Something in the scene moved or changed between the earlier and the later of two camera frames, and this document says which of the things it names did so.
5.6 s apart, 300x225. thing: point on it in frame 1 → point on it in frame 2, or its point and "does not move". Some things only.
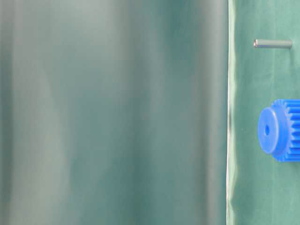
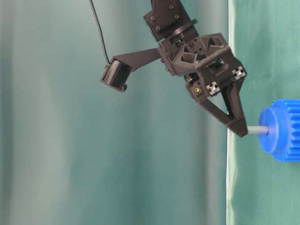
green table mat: (260, 190) does not move
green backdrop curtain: (114, 112) does not move
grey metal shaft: (273, 43) → (257, 130)
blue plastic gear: (279, 130) does not move
